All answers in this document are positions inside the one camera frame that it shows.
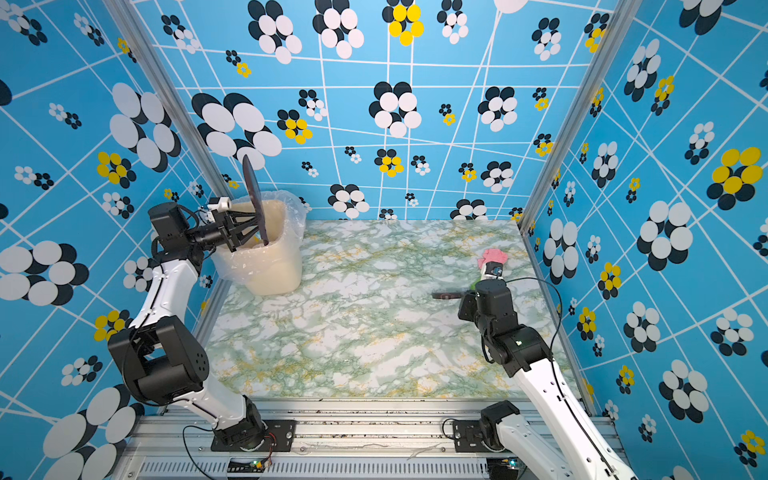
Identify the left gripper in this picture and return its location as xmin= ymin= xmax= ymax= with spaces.
xmin=183 ymin=214 xmax=262 ymax=256

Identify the black dustpan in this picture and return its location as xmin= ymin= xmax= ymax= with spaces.
xmin=242 ymin=154 xmax=269 ymax=246

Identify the cartoon face hand brush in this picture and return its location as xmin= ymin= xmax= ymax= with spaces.
xmin=431 ymin=291 xmax=463 ymax=300

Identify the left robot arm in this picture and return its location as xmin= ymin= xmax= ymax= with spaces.
xmin=108 ymin=197 xmax=267 ymax=451

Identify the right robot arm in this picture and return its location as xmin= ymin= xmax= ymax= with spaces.
xmin=458 ymin=279 xmax=636 ymax=479

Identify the pink paper scrap right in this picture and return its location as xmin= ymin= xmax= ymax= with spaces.
xmin=477 ymin=248 xmax=508 ymax=267

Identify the beige trash bin with liner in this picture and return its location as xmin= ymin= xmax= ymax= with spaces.
xmin=212 ymin=190 xmax=307 ymax=296

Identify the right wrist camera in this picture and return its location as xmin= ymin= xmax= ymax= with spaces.
xmin=482 ymin=261 xmax=504 ymax=279

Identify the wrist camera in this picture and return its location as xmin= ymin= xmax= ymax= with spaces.
xmin=207 ymin=196 xmax=231 ymax=213
xmin=482 ymin=261 xmax=504 ymax=279

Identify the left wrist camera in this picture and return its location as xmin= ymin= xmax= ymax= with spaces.
xmin=207 ymin=196 xmax=231 ymax=213

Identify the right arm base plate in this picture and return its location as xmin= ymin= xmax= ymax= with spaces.
xmin=448 ymin=420 xmax=512 ymax=454

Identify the aluminium frame rail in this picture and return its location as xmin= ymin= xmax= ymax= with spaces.
xmin=113 ymin=398 xmax=538 ymax=479

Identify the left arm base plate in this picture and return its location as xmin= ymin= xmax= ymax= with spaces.
xmin=211 ymin=419 xmax=297 ymax=453

